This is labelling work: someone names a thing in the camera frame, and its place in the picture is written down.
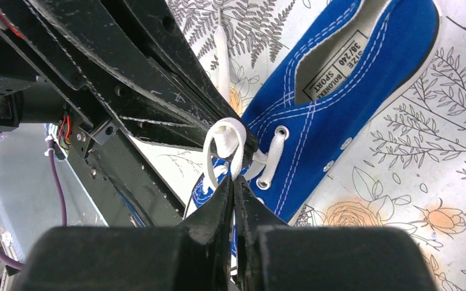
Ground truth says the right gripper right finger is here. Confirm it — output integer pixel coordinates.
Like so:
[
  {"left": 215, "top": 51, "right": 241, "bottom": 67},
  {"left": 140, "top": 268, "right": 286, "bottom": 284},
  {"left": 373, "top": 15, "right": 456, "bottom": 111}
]
[{"left": 234, "top": 176, "right": 436, "bottom": 290}]

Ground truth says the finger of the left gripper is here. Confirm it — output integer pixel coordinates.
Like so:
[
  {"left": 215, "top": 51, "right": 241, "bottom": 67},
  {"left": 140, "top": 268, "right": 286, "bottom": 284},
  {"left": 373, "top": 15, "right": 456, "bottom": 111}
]
[
  {"left": 30, "top": 1, "right": 258, "bottom": 154},
  {"left": 112, "top": 0, "right": 242, "bottom": 121}
]

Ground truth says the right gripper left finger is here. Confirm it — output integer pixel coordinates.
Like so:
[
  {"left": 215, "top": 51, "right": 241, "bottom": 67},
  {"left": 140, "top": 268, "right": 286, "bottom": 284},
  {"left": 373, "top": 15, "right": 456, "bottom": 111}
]
[{"left": 13, "top": 177, "right": 234, "bottom": 290}]

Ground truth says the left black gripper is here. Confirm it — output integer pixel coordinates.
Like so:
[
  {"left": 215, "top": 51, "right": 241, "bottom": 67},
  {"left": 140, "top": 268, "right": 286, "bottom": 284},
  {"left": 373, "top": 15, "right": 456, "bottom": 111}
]
[{"left": 0, "top": 1, "right": 117, "bottom": 144}]

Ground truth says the white shoelace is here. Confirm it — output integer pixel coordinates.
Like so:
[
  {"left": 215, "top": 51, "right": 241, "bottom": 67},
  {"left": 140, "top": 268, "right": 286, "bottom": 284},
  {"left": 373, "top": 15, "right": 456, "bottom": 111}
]
[{"left": 203, "top": 8, "right": 289, "bottom": 190}]

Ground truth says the blue canvas sneaker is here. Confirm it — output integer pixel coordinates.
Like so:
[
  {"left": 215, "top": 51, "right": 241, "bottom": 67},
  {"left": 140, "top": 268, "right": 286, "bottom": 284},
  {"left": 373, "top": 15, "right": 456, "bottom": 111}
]
[{"left": 190, "top": 1, "right": 441, "bottom": 222}]

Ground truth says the floral patterned mat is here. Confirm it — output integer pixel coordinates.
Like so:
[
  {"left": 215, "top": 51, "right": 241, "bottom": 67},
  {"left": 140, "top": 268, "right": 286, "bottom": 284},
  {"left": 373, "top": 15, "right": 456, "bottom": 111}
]
[{"left": 128, "top": 0, "right": 466, "bottom": 291}]

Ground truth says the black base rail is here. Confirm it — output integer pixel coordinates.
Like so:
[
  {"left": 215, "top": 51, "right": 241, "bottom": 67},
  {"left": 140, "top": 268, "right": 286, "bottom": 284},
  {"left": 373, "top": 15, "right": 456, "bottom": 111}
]
[{"left": 55, "top": 115, "right": 184, "bottom": 227}]

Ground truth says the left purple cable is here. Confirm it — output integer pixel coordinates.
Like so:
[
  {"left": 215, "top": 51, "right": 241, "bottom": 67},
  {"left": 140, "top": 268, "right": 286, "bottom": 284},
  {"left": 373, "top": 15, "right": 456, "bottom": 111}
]
[{"left": 0, "top": 136, "right": 68, "bottom": 270}]

